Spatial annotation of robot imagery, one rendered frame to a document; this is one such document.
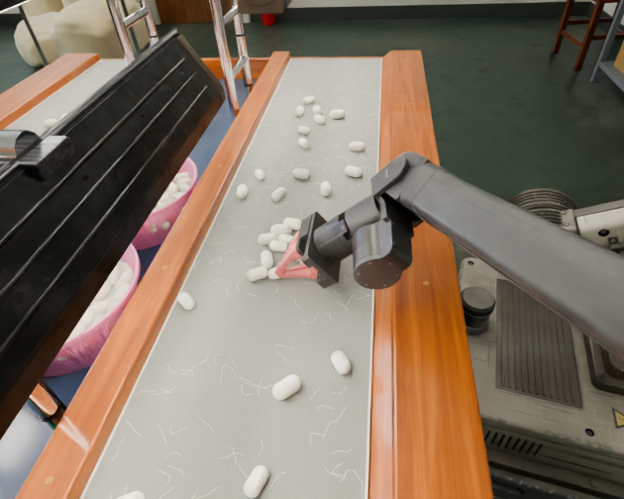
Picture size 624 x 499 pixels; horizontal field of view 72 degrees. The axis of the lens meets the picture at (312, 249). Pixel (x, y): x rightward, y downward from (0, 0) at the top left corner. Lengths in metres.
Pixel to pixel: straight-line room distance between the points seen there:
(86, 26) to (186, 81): 2.90
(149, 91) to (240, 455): 0.38
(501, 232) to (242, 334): 0.38
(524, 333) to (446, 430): 0.53
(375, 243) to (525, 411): 0.51
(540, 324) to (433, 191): 0.62
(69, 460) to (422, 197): 0.47
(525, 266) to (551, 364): 0.63
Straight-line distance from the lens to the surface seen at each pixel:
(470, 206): 0.43
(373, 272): 0.51
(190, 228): 0.78
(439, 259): 0.69
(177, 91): 0.42
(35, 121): 1.43
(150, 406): 0.60
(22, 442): 0.73
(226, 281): 0.70
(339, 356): 0.57
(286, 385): 0.54
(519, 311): 1.05
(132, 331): 0.65
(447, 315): 0.61
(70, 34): 3.38
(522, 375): 0.95
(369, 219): 0.55
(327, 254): 0.59
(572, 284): 0.34
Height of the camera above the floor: 1.23
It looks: 42 degrees down
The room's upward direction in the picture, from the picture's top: 4 degrees counter-clockwise
